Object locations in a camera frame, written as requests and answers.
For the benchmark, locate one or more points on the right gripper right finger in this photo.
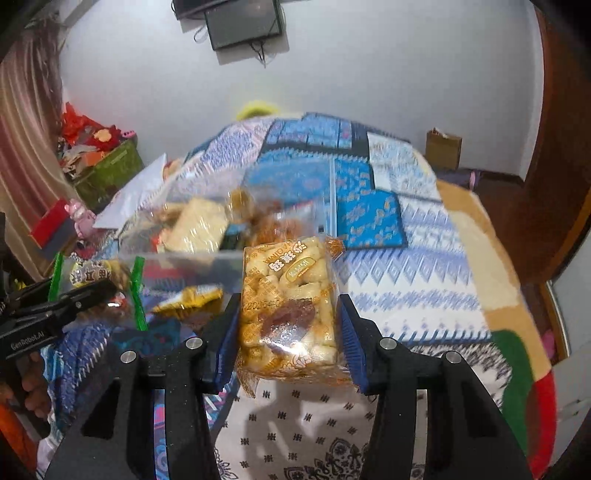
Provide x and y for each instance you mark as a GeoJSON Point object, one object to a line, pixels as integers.
{"type": "Point", "coordinates": [468, 437]}

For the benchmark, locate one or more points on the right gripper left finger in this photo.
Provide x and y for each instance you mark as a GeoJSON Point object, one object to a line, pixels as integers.
{"type": "Point", "coordinates": [112, 436]}

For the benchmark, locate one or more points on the green zip snack bag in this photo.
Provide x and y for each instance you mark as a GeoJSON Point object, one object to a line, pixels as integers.
{"type": "Point", "coordinates": [124, 310]}

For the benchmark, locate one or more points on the yellow snack packet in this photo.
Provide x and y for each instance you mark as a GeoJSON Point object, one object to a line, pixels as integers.
{"type": "Point", "coordinates": [190, 300]}

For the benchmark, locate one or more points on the beige cracker pack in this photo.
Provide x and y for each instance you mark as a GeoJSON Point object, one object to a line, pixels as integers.
{"type": "Point", "coordinates": [200, 227]}

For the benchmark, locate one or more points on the puffed rice snack pack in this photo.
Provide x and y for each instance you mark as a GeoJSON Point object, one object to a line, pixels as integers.
{"type": "Point", "coordinates": [288, 327]}

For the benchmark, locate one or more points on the clear orange snack packet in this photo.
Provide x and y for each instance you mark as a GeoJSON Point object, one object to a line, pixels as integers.
{"type": "Point", "coordinates": [271, 229]}

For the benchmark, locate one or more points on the left hand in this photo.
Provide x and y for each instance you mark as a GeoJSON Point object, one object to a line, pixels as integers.
{"type": "Point", "coordinates": [35, 385]}

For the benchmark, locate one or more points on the red box on shelf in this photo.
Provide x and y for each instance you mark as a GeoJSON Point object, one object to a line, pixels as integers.
{"type": "Point", "coordinates": [54, 232]}

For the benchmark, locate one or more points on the pink rabbit toy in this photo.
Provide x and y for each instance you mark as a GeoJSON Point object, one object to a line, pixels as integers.
{"type": "Point", "coordinates": [82, 218]}

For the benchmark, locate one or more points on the white sliding wardrobe door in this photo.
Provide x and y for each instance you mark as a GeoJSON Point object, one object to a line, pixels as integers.
{"type": "Point", "coordinates": [572, 375]}

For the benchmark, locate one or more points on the striped brown curtain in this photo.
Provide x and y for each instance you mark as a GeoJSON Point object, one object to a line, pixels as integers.
{"type": "Point", "coordinates": [32, 180]}

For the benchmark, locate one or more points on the clear plastic storage bin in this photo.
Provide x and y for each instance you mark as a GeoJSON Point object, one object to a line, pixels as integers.
{"type": "Point", "coordinates": [228, 210]}

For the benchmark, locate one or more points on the green storage box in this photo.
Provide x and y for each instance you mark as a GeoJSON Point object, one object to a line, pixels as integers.
{"type": "Point", "coordinates": [98, 184]}

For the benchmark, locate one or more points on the patchwork patterned bed cover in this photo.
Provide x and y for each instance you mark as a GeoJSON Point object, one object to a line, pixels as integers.
{"type": "Point", "coordinates": [422, 260]}

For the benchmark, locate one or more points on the white plastic bag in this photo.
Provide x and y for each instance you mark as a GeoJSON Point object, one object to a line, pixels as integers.
{"type": "Point", "coordinates": [132, 196]}

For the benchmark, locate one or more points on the brown wooden door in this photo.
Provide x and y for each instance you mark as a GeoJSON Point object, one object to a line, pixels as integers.
{"type": "Point", "coordinates": [552, 215]}

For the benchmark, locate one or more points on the cardboard box on floor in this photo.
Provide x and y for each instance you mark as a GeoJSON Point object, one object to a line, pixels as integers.
{"type": "Point", "coordinates": [443, 150]}

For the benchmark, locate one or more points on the yellow curved cushion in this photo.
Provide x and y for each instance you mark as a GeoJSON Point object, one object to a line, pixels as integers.
{"type": "Point", "coordinates": [257, 108]}

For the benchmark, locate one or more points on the black wall television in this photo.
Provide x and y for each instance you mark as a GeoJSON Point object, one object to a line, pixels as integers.
{"type": "Point", "coordinates": [190, 8]}

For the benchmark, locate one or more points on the small black wall monitor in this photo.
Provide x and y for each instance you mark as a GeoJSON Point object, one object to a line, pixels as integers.
{"type": "Point", "coordinates": [240, 22]}

